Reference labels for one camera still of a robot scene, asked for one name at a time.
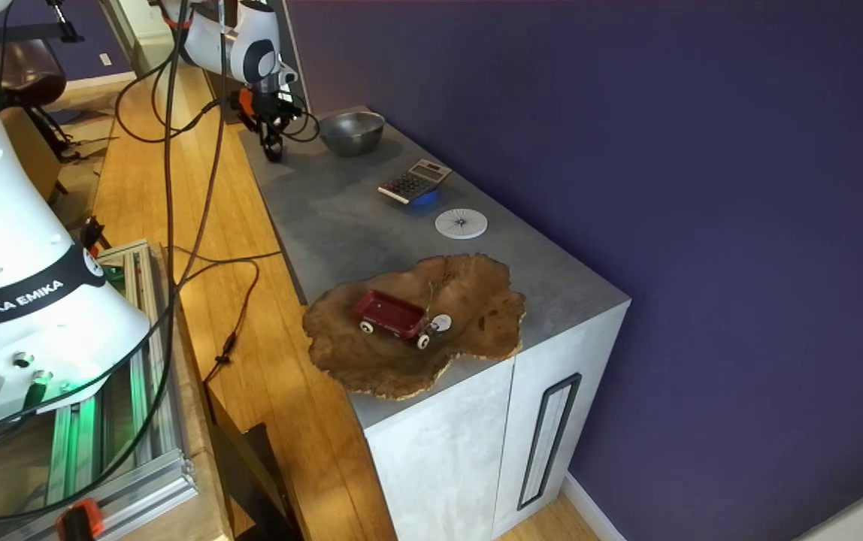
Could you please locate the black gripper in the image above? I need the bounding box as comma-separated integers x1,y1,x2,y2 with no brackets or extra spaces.
239,81,304,158

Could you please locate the white circular disc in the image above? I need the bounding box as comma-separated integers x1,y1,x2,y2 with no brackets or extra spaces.
432,203,489,239

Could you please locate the round metal bowl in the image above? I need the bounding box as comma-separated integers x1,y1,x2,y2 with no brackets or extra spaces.
316,106,387,158

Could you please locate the small grey box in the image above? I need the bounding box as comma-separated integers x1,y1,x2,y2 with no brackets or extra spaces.
377,155,453,207

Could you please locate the red toy wagon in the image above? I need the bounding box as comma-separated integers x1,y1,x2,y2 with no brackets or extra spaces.
353,289,457,352

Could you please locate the dark brown chair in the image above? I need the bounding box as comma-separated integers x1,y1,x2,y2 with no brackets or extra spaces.
0,34,85,165

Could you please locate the brown wooden leaf-shaped plate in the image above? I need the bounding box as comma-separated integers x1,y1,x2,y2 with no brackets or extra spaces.
300,249,530,404

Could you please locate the grey concrete-look cabinet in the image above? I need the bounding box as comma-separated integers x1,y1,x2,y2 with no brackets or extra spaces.
239,100,635,541

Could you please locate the long black robot cable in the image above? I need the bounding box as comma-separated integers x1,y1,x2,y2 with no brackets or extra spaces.
0,0,231,528

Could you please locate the black cable with plug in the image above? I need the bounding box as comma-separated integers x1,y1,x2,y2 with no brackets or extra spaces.
169,249,286,387

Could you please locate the aluminium robot stand frame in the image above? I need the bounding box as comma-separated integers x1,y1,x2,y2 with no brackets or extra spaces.
0,238,202,541

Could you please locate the black rectangular cabinet door handle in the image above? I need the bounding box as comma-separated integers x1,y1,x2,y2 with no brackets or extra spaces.
515,368,586,515

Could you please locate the orange clamp handle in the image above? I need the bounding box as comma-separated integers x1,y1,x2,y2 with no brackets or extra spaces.
53,495,110,541

